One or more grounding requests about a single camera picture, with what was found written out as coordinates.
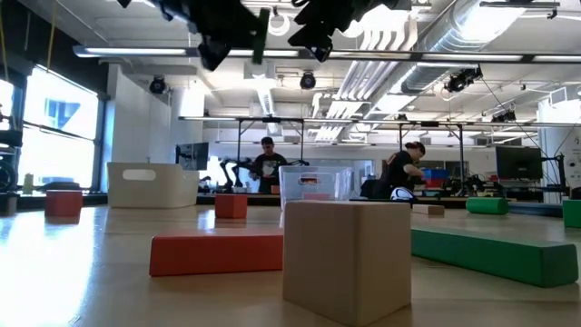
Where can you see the dark green block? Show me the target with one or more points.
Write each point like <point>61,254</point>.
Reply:
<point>261,36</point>

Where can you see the black bag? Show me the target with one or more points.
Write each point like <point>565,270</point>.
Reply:
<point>368,188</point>

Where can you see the blue-grey bar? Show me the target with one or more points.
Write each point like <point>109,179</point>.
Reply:
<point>535,210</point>

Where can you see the yellow-green bottle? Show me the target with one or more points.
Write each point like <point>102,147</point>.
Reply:
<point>28,184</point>

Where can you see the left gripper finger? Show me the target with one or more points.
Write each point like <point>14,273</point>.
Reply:
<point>213,52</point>
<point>245,27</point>

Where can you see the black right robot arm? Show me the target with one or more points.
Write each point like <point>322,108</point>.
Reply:
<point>390,3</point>

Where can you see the red crate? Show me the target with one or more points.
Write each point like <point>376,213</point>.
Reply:
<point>436,182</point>

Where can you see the black equipment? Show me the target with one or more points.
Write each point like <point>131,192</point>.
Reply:
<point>8,137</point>

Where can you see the large bright window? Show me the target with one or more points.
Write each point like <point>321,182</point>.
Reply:
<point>59,150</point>

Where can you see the blue crate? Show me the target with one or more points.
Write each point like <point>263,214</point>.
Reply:
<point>436,173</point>

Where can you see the black gantry frame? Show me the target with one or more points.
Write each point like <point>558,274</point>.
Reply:
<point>429,123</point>
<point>270,120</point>

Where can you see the red cube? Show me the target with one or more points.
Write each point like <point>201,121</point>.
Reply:
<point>63,203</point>
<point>231,206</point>

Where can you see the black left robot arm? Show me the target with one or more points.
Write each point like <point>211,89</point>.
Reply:
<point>181,9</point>

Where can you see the long red block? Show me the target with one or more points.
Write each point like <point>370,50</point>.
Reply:
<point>215,254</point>

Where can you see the black monitor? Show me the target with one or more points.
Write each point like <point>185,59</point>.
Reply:
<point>193,155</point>
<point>518,162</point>

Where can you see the dark grey box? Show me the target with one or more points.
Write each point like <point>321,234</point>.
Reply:
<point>8,204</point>

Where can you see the overhead light bar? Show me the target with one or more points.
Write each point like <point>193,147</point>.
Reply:
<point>136,51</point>

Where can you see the black ceiling camera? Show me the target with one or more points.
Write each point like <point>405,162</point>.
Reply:
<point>308,80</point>
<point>463,79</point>
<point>505,116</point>
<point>157,85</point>

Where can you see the short green block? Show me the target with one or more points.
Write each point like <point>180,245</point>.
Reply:
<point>572,213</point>

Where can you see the clear plastic bin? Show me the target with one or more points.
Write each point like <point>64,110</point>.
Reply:
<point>336,181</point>

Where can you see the long green block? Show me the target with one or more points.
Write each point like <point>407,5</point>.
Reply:
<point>495,256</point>

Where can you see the black and white ball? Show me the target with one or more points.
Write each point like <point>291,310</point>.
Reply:
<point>401,194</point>

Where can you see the small natural wood block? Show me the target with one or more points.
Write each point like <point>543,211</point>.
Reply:
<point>429,210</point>

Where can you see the person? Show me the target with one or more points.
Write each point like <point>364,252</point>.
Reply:
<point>399,170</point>
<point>268,165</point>

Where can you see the green cylinder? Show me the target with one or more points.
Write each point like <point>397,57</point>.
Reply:
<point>488,205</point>

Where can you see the black background robot arm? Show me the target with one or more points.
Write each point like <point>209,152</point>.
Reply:
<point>238,169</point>

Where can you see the cream plastic bin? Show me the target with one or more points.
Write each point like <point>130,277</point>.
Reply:
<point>154,191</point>

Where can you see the tall natural wood block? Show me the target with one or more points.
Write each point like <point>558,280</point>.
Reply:
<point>347,263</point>

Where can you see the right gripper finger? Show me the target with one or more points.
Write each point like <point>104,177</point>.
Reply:
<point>322,16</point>
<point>315,41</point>

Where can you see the black table frame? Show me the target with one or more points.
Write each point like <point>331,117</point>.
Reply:
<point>258,199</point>

